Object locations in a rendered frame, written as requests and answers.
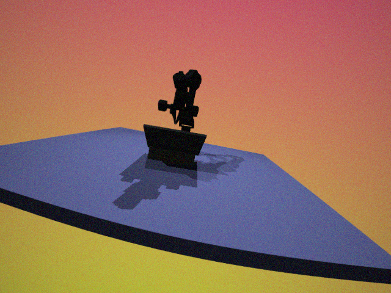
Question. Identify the grey switch panel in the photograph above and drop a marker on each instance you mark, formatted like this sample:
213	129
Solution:
172	145

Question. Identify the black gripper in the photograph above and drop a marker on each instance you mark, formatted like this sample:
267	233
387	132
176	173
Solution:
163	106

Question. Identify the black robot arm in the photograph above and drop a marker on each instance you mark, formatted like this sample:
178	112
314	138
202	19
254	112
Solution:
181	81

